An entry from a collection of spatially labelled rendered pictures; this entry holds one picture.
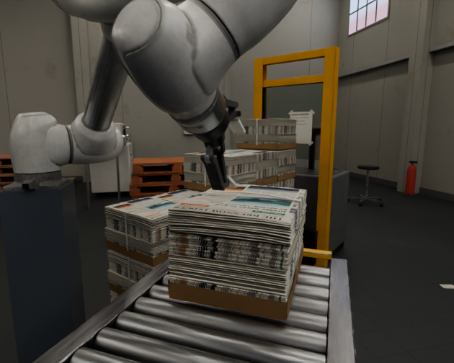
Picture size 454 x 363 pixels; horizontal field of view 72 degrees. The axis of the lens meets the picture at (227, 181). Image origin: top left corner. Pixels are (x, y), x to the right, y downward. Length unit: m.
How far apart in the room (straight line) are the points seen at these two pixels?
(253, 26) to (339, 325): 0.61
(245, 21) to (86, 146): 0.97
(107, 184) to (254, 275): 5.35
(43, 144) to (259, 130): 1.52
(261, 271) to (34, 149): 0.91
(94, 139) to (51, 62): 7.11
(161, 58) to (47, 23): 8.16
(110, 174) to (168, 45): 5.57
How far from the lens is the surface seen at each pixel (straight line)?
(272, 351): 0.68
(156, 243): 1.46
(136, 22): 0.40
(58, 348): 0.75
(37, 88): 8.36
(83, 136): 1.28
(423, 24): 7.03
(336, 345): 0.71
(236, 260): 0.71
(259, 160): 2.05
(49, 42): 8.44
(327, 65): 2.75
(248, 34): 0.45
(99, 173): 5.95
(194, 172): 1.96
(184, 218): 0.72
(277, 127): 2.28
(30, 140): 1.29
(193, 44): 0.41
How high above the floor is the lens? 1.21
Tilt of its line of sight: 10 degrees down
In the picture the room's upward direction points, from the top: straight up
